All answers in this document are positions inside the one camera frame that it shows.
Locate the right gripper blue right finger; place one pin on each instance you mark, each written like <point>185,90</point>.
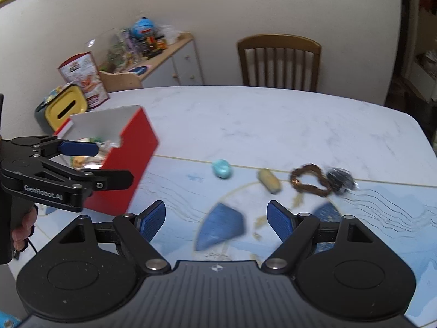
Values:
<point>297,234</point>

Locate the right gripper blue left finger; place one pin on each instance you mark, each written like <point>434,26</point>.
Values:
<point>135,233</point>

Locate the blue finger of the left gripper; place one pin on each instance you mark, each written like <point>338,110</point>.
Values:
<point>94,179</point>
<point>50,146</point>

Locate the beige oval eraser block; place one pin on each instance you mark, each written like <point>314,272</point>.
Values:
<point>269,181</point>

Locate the bag of black beads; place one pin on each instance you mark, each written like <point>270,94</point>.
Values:
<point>340,180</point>

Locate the teal oval case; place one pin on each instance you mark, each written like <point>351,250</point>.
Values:
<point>222,169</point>

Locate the yellow pig plush toy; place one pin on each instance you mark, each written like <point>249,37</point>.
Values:
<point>79,162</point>

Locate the person's left hand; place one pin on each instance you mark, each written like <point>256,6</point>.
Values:
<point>25,230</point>

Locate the yellow tissue box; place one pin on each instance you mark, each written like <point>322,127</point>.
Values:
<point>61,103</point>

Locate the red and white cardboard box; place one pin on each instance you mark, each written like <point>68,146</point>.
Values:
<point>130,129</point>

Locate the red white snack bag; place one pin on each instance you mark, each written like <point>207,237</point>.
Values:
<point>81,69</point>

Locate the wooden side cabinet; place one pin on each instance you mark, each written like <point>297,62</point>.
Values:
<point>178,65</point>

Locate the blue globe toy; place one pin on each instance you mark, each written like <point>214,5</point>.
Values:
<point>141,27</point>

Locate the brown wooden chair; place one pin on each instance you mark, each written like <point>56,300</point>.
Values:
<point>279,61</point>

